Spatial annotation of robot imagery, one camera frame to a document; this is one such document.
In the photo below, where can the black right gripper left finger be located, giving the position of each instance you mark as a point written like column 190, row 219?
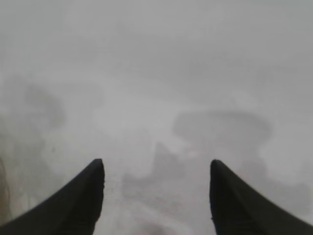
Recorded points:
column 73, row 208

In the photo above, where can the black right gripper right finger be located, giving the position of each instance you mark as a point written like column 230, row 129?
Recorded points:
column 234, row 208

